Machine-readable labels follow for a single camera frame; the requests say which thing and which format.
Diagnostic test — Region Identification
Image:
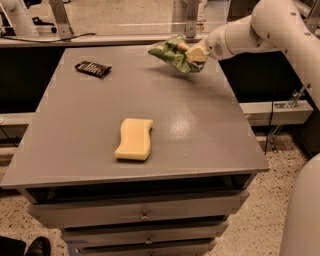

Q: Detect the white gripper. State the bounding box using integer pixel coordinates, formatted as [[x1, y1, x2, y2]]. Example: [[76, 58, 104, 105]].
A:
[[178, 25, 233, 62]]

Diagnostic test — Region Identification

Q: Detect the green jalapeno chip bag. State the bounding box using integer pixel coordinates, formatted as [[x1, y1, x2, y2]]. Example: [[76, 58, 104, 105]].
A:
[[147, 35, 204, 73]]

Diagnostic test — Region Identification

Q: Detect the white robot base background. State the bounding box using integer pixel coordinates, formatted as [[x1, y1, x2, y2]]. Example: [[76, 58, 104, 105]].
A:
[[0, 0, 38, 36]]

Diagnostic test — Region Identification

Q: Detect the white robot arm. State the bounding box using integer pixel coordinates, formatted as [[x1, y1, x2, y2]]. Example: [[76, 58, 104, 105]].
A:
[[184, 0, 320, 256]]

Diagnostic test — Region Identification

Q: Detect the dark rxbar chocolate bar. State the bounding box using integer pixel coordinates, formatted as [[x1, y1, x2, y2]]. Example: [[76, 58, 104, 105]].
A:
[[75, 61, 112, 79]]

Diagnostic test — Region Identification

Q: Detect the yellow sponge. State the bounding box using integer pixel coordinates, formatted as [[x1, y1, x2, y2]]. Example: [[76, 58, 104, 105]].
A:
[[115, 118, 153, 161]]

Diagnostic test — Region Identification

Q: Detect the grey drawer cabinet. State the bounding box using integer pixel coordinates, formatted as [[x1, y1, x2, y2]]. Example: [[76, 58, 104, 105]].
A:
[[2, 46, 268, 256]]

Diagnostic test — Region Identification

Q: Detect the middle drawer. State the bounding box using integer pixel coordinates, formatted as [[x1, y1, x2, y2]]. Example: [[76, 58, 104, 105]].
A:
[[63, 219, 228, 248]]

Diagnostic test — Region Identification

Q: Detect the drawer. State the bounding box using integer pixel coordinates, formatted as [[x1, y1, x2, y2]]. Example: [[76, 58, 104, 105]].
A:
[[29, 190, 249, 228], [81, 239, 216, 256], [63, 219, 228, 248]]

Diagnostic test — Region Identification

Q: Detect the top drawer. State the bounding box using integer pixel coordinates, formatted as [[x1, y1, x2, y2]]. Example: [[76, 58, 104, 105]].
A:
[[29, 190, 249, 228]]

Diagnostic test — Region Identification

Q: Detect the bottom drawer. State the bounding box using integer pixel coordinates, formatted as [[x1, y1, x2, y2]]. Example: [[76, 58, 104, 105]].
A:
[[81, 239, 216, 256]]

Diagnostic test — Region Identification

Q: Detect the black shoe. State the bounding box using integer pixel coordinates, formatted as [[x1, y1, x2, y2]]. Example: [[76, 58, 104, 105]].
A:
[[24, 236, 51, 256]]

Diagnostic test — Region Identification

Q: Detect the metal rail post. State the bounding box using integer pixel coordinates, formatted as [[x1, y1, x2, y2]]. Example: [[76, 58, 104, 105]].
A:
[[186, 0, 199, 38]]

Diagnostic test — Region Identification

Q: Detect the black cable on rail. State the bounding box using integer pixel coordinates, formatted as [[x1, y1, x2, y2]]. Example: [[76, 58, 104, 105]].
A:
[[0, 32, 98, 44]]

